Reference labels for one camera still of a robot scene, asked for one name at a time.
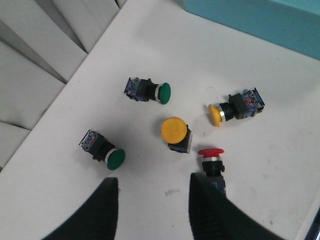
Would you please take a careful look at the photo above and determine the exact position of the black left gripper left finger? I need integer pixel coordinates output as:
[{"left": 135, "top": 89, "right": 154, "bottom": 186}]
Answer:
[{"left": 44, "top": 177, "right": 118, "bottom": 240}]

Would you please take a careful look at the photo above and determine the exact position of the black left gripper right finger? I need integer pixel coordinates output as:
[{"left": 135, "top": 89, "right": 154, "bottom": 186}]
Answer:
[{"left": 188, "top": 173, "right": 282, "bottom": 240}]

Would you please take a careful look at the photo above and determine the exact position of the yellow push button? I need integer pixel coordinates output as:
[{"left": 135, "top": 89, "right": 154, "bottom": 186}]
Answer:
[
  {"left": 160, "top": 116, "right": 193, "bottom": 154},
  {"left": 208, "top": 88, "right": 265, "bottom": 127}
]

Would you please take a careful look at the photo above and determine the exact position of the light blue plastic box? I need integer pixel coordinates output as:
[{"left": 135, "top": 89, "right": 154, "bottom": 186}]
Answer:
[{"left": 182, "top": 0, "right": 320, "bottom": 60}]

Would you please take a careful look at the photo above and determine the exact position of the lying red push button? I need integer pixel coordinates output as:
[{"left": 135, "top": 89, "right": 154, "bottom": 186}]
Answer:
[{"left": 198, "top": 148, "right": 226, "bottom": 196}]

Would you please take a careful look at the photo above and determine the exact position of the left green push button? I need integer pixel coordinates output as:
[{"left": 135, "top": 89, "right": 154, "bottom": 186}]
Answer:
[{"left": 79, "top": 129, "right": 126, "bottom": 171}]

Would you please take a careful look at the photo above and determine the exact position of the green push button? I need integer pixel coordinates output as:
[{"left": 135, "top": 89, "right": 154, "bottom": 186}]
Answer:
[
  {"left": 124, "top": 77, "right": 171, "bottom": 105},
  {"left": 79, "top": 129, "right": 126, "bottom": 171}
]

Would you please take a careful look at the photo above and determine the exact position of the lying yellow push button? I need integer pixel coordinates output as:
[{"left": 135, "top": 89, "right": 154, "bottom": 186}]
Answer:
[{"left": 208, "top": 88, "right": 265, "bottom": 127}]

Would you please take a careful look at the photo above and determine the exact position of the right green push button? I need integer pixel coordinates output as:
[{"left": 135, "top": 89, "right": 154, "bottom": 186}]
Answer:
[{"left": 124, "top": 77, "right": 171, "bottom": 105}]

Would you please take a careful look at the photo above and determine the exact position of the white pleated curtain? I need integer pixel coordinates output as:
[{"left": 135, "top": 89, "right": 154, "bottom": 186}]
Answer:
[{"left": 0, "top": 0, "right": 125, "bottom": 167}]

